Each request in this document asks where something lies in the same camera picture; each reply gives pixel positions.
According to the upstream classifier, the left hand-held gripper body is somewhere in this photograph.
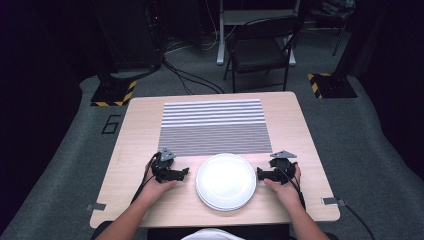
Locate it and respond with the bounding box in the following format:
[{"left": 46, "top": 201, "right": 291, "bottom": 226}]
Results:
[{"left": 151, "top": 147, "right": 178, "bottom": 184}]

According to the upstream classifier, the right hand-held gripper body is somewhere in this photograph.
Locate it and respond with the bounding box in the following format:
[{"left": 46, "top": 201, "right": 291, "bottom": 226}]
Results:
[{"left": 268, "top": 150, "right": 298, "bottom": 185}]

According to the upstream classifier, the person's left hand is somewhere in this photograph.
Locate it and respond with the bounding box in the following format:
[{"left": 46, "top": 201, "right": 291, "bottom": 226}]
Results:
[{"left": 141, "top": 159, "right": 180, "bottom": 202}]

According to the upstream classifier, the person's right hand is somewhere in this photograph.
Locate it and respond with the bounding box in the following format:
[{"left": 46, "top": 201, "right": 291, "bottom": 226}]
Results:
[{"left": 263, "top": 162, "right": 303, "bottom": 208}]

